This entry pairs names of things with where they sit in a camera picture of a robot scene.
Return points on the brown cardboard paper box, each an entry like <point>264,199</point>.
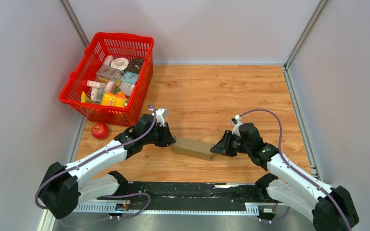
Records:
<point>193,148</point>

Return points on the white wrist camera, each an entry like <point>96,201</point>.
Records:
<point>236,122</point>
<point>159,116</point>

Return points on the aluminium corner frame post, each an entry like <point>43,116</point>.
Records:
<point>306,32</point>

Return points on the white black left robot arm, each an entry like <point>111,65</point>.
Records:
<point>92,165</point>

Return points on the yellow orange snack packet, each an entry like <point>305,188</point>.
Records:
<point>109,99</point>

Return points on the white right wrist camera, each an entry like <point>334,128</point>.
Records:
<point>236,122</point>

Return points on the red apple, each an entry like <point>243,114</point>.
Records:
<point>100,131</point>

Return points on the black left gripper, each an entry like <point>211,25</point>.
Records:
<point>167,139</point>

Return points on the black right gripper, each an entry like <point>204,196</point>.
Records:
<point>222,147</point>

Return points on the dark brown round item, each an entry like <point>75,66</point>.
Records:
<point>135,65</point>

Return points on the light blue small box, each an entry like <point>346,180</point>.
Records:
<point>130,77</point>

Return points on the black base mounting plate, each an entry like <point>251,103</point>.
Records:
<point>194,196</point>

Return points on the grey pink carton box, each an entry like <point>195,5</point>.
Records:
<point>107,72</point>

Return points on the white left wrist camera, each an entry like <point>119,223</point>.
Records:
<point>159,116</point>

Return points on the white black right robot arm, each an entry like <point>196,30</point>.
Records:
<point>300,181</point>

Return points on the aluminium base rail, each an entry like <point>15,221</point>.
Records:
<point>117,208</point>

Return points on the white tape roll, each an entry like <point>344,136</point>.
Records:
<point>120,63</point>

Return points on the left aluminium frame post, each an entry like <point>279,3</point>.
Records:
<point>75,22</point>

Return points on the red plastic shopping basket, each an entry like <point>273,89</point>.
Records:
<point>111,81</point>

